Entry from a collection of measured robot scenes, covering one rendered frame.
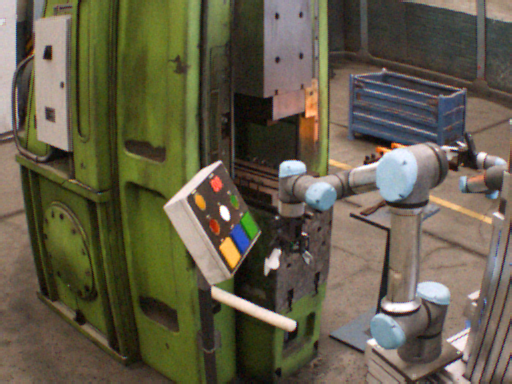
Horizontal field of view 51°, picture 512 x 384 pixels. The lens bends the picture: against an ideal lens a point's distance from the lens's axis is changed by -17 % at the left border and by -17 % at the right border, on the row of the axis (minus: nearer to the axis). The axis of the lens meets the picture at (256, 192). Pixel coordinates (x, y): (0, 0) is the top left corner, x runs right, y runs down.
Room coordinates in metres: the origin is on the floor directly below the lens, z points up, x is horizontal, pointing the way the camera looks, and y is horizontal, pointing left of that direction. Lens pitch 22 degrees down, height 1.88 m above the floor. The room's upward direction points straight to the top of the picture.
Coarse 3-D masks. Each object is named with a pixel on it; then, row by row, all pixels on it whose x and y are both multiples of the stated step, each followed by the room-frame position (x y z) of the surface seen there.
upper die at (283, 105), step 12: (240, 96) 2.34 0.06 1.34; (252, 96) 2.30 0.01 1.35; (276, 96) 2.26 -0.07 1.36; (288, 96) 2.31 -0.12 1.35; (300, 96) 2.37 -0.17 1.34; (240, 108) 2.34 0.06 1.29; (252, 108) 2.30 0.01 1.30; (264, 108) 2.27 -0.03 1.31; (276, 108) 2.26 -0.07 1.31; (288, 108) 2.31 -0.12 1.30; (300, 108) 2.37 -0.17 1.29
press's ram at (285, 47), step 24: (240, 0) 2.28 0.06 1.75; (264, 0) 2.20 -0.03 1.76; (288, 0) 2.31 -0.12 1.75; (240, 24) 2.28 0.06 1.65; (264, 24) 2.20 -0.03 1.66; (288, 24) 2.31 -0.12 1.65; (240, 48) 2.28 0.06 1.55; (264, 48) 2.20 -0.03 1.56; (288, 48) 2.31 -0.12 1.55; (240, 72) 2.28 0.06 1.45; (264, 72) 2.20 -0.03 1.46; (288, 72) 2.31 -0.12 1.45; (264, 96) 2.20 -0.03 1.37
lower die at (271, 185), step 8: (240, 160) 2.60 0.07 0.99; (240, 168) 2.47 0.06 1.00; (264, 168) 2.50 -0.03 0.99; (272, 168) 2.50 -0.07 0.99; (248, 176) 2.41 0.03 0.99; (256, 176) 2.41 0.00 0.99; (264, 176) 2.39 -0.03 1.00; (272, 176) 2.38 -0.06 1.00; (256, 184) 2.35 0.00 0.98; (264, 184) 2.32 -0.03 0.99; (272, 184) 2.32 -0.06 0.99; (256, 192) 2.29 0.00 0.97; (264, 192) 2.26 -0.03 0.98; (272, 192) 2.26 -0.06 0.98; (264, 200) 2.26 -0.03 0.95; (272, 200) 2.24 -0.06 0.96
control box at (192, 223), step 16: (208, 176) 1.86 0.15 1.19; (224, 176) 1.95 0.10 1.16; (192, 192) 1.72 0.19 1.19; (208, 192) 1.80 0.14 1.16; (224, 192) 1.89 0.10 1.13; (176, 208) 1.67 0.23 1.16; (192, 208) 1.67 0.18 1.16; (208, 208) 1.75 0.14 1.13; (240, 208) 1.92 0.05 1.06; (176, 224) 1.67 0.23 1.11; (192, 224) 1.66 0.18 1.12; (208, 224) 1.70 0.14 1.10; (224, 224) 1.78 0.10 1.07; (240, 224) 1.86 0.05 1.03; (256, 224) 1.95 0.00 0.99; (192, 240) 1.66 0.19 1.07; (208, 240) 1.65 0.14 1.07; (192, 256) 1.66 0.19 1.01; (208, 256) 1.65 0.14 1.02; (224, 256) 1.67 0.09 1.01; (208, 272) 1.65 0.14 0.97; (224, 272) 1.64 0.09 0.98
